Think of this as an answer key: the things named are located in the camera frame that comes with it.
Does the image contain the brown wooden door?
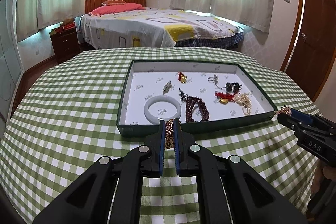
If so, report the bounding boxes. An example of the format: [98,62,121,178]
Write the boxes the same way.
[281,0,335,101]

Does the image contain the dark wooden nightstand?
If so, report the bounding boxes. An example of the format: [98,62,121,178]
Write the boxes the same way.
[50,28,80,64]

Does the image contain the red flower gold charm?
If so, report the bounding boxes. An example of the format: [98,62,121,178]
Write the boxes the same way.
[178,72,187,84]

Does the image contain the green jewelry tray box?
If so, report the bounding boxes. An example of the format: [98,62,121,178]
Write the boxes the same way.
[117,60,277,138]

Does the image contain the white jade bangle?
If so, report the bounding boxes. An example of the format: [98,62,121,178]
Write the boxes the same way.
[144,96,182,124]

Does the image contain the cream pearl necklace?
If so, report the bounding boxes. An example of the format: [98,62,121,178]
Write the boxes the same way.
[233,92,253,117]

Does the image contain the black cord pendant necklace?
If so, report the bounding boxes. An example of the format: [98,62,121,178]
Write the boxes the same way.
[225,81,243,93]

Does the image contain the frosted glass wardrobe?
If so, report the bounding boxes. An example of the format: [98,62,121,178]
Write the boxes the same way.
[1,0,23,135]

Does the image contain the orange embroidered pillow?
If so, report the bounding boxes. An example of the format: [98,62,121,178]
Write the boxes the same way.
[101,0,126,6]

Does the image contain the bed with patterned sheet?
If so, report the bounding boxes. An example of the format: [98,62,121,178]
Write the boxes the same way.
[77,7,244,50]

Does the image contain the pink pillow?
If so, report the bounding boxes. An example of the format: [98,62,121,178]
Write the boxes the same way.
[88,3,146,16]

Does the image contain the silver crystal bracelet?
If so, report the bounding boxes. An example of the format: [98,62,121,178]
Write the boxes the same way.
[162,80,173,96]

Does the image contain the green checkered tablecloth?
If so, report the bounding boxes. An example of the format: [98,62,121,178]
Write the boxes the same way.
[1,48,319,223]

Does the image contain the red boxes on nightstand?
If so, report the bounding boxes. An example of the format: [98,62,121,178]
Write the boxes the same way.
[50,18,76,36]

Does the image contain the rose gold chain bracelet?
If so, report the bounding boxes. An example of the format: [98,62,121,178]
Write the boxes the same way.
[164,118,176,150]

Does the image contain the red tassel gold charm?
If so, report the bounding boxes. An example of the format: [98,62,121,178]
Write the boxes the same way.
[215,92,235,105]

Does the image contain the dark red bead bracelet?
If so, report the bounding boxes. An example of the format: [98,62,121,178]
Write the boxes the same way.
[178,88,211,123]

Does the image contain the person's right hand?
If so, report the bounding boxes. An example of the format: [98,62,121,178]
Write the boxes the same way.
[310,159,336,196]

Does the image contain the silver ring with pearl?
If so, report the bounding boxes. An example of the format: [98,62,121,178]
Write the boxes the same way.
[207,73,220,85]

